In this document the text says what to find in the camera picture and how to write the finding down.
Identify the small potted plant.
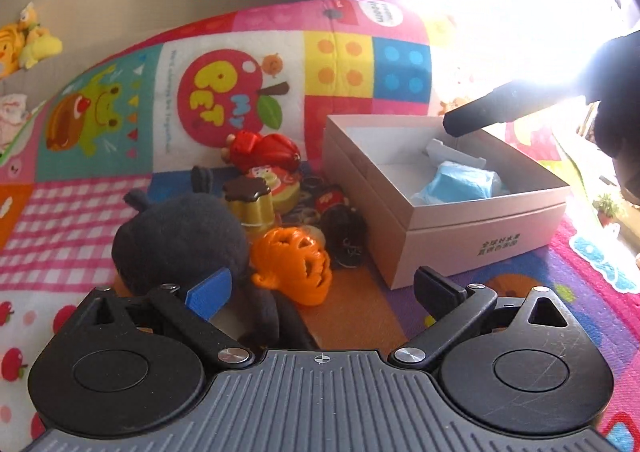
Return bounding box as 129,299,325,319
592,192,626,229

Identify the yellow plush toy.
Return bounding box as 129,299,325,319
19,2,64,70

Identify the yellow pink toy camera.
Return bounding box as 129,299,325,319
245,164,302,215

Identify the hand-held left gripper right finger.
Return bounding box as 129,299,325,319
391,266,576,368

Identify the pink cardboard box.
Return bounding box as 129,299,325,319
321,114,572,290

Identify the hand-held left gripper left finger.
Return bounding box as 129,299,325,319
75,268,256,368

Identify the black plush toy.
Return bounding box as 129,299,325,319
111,166,321,352

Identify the orange skull toy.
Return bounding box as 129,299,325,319
249,227,333,307

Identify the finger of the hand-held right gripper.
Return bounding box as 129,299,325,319
443,81,596,138

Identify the orange striped plush toy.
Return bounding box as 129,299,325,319
0,24,26,79

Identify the yellow pudding toy brown top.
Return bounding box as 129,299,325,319
222,175,276,234

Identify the dark round keychain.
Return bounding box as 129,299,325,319
320,207,369,270

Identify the colourful printed play mat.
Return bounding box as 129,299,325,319
0,0,640,452

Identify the grey sofa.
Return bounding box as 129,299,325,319
0,52,71,103

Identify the blue tissue packet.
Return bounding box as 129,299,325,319
411,161,511,207

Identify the white plastic piece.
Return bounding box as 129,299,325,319
425,138,487,168

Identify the pink white cloth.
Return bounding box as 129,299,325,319
0,93,32,149

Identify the red daruma doll toy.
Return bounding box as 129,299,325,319
224,130,302,175

